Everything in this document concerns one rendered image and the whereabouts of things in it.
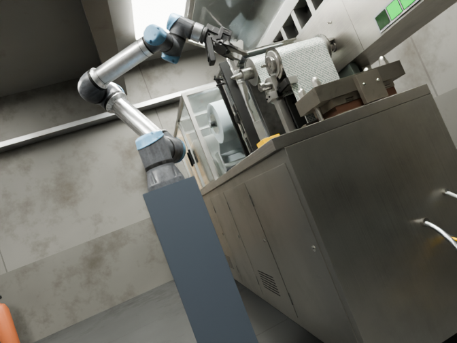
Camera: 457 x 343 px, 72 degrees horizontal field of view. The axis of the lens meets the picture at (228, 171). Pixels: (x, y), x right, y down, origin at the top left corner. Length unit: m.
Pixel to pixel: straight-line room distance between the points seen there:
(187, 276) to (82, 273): 3.50
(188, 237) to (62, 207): 3.60
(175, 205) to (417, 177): 0.85
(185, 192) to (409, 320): 0.84
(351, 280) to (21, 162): 4.39
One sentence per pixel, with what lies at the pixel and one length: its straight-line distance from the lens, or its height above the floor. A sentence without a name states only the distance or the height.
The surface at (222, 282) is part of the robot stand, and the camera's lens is 1.20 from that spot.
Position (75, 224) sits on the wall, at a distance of 4.62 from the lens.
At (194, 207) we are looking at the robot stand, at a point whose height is 0.79.
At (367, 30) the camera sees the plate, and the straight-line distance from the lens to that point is 1.50.
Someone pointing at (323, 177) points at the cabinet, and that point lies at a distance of 1.05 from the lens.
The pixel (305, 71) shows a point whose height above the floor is 1.16.
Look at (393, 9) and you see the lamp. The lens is 1.40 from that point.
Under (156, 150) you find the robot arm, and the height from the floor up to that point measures 1.04.
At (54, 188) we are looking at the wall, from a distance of 4.71.
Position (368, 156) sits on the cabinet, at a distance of 1.15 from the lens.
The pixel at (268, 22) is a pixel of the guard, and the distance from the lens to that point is 2.15.
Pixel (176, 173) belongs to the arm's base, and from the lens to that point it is 1.24.
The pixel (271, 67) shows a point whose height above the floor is 1.23.
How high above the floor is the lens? 0.78
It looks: 4 degrees up
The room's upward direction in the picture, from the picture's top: 21 degrees counter-clockwise
